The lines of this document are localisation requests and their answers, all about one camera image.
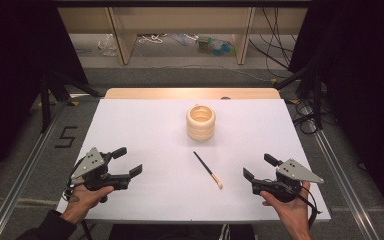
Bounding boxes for black-handled paint brush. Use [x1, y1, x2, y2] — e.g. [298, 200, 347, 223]
[193, 151, 224, 190]

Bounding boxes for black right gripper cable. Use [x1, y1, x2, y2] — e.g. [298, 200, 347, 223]
[296, 184, 323, 232]

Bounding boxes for black hanging cables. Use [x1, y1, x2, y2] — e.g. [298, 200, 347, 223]
[248, 7, 298, 80]

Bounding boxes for colourful plastic pile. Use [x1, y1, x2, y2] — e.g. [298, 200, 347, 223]
[195, 34, 236, 57]

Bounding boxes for black coiled floor cable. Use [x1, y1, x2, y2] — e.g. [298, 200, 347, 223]
[292, 101, 320, 135]

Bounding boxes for ridged wooden brush holder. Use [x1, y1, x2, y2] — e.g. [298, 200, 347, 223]
[185, 104, 217, 142]

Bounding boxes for clear plastic bag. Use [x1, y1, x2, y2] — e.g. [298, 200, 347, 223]
[97, 34, 118, 57]

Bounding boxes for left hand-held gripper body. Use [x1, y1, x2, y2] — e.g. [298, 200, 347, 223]
[68, 146, 133, 204]

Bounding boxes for light wooden table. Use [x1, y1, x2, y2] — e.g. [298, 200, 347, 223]
[104, 87, 282, 100]

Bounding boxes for light wooden shelf unit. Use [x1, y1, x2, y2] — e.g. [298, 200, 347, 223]
[53, 0, 313, 66]

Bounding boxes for white cord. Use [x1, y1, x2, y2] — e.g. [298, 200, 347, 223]
[137, 33, 168, 45]

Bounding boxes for person's right hand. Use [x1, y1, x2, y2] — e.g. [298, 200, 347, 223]
[259, 180, 313, 232]

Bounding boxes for black metal stand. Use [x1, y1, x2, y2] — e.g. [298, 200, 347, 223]
[39, 70, 102, 134]
[273, 64, 325, 131]

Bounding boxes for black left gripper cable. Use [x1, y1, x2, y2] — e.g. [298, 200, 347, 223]
[63, 159, 88, 203]

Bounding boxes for thin white floor cable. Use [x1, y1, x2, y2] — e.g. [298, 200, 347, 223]
[132, 46, 275, 83]

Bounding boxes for white board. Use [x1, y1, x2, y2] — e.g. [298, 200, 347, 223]
[55, 98, 332, 224]

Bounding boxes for black curtain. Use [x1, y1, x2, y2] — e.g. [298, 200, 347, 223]
[288, 0, 384, 229]
[0, 0, 90, 193]

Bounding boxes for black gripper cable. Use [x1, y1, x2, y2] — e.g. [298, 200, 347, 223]
[63, 159, 88, 203]
[296, 184, 323, 232]

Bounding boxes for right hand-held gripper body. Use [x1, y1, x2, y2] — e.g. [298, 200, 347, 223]
[251, 158, 325, 204]

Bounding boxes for aluminium floor rail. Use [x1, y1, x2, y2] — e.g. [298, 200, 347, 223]
[300, 103, 383, 240]
[0, 102, 67, 240]

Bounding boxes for person's left hand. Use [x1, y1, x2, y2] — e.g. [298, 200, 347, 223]
[60, 184, 115, 225]

